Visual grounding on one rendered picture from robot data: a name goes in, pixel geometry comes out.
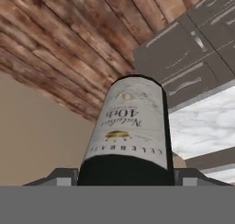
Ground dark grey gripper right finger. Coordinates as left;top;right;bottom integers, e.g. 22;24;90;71
173;167;235;186

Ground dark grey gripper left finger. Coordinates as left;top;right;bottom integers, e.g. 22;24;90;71
22;167;80;186

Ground dark wine bottle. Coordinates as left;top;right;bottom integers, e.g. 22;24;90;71
76;74;176;186

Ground grey base cabinet run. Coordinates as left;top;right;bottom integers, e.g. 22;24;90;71
132;0;235;114

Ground long silver drawer handle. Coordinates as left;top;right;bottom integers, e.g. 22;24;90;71
168;76;203;96
210;6;235;26
164;62;205;87
145;21;181;48

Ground short silver cabinet handle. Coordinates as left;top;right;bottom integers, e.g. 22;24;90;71
189;29;208;53

